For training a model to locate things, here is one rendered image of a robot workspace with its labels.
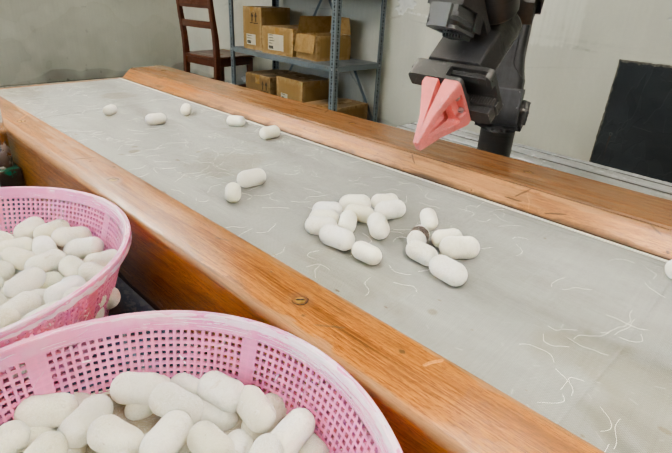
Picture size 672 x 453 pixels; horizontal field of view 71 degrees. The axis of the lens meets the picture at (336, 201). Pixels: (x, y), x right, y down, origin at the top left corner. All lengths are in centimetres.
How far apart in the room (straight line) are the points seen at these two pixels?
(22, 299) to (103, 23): 463
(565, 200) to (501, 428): 36
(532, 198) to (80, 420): 49
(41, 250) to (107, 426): 24
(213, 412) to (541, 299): 27
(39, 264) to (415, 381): 33
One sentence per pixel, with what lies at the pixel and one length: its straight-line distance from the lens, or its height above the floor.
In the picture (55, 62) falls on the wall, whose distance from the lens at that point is 490.
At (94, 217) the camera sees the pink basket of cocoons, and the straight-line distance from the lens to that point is 52.
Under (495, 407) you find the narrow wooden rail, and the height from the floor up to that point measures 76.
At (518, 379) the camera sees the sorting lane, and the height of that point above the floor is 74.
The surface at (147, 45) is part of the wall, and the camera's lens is 515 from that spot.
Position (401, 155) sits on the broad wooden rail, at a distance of 68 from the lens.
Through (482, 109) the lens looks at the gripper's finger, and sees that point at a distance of 58.
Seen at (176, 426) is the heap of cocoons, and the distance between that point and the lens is 30.
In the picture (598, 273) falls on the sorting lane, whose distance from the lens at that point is 50.
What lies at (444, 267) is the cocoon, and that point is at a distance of 41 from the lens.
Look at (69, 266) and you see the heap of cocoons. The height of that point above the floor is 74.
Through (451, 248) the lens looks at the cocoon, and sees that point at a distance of 45.
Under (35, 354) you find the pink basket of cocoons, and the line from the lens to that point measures 34.
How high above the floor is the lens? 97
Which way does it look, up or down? 24 degrees down
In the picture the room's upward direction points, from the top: 3 degrees clockwise
